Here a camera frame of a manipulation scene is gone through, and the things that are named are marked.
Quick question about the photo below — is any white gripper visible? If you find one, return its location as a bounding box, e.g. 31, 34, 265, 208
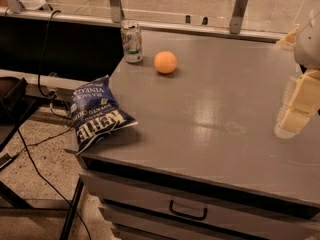
274, 9, 320, 139

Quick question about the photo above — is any orange fruit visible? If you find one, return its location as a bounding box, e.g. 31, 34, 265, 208
154, 51, 177, 74

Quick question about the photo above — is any blue Kettle chip bag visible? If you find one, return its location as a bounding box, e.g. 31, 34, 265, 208
70, 75, 138, 155

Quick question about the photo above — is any grey drawer cabinet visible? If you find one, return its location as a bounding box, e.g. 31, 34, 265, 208
79, 31, 320, 240

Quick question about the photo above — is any green white soda can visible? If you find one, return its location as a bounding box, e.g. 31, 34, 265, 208
121, 20, 143, 63

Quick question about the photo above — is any white bowl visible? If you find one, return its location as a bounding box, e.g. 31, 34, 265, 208
20, 0, 47, 10

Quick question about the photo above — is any black side table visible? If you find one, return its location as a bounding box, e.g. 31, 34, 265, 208
0, 77, 83, 240

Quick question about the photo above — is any metal railing post right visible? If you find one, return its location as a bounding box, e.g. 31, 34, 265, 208
229, 0, 249, 34

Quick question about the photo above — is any metal railing post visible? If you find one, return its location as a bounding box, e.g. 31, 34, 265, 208
229, 0, 249, 34
109, 0, 124, 23

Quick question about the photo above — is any black drawer handle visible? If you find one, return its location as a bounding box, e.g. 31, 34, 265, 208
169, 200, 208, 221

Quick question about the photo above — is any metal railing post left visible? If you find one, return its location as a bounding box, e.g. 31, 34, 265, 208
109, 0, 124, 23

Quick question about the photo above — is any black cable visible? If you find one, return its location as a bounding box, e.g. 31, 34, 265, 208
16, 9, 93, 240

